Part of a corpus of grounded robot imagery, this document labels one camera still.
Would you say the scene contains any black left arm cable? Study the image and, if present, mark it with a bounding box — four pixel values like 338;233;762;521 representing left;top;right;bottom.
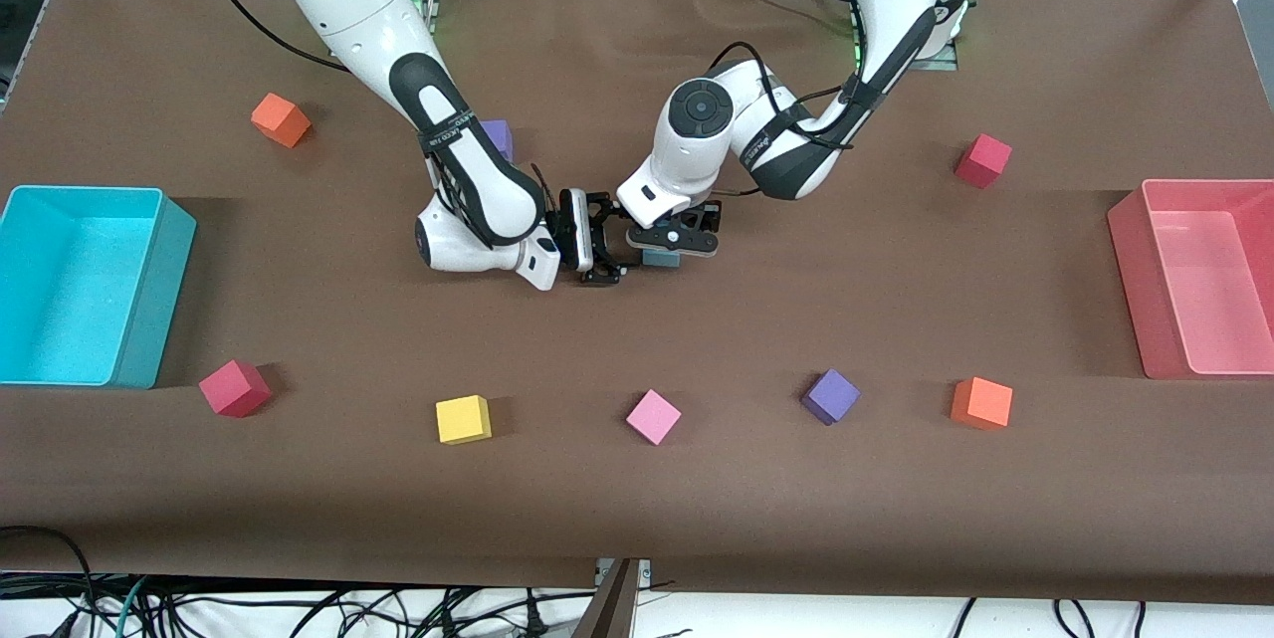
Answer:
709;0;877;196

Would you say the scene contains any teal plastic bin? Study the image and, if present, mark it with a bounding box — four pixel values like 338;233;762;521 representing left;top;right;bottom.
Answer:
0;184;198;390

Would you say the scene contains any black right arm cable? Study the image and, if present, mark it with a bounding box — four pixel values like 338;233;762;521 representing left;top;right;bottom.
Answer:
199;0;558;251

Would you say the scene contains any teal floor cable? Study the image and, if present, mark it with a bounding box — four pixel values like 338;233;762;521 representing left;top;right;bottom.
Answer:
114;576;152;638

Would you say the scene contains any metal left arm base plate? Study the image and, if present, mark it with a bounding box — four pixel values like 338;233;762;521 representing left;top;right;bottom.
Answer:
911;21;961;72

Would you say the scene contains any orange foam block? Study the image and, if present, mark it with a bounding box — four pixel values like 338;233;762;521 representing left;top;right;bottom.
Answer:
950;376;1014;431
250;93;313;149

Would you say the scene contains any pink plastic bin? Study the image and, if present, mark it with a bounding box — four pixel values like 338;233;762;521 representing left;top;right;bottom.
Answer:
1107;178;1274;381

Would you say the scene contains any red foam block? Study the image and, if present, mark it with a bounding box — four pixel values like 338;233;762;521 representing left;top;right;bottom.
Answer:
955;133;1013;190
198;359;273;418

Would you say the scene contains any yellow foam block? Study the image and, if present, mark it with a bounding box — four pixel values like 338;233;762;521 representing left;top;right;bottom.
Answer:
435;394;493;446

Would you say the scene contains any small metal bracket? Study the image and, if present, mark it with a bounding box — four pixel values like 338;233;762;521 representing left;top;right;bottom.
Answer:
595;558;653;587

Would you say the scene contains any pink foam block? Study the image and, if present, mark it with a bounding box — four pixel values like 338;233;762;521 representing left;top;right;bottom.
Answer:
625;388;684;447

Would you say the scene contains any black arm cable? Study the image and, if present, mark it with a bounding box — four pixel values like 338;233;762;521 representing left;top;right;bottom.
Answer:
199;0;558;251
709;0;877;196

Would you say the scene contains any brown table mat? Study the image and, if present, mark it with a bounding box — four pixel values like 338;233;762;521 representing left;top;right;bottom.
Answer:
0;0;1274;607

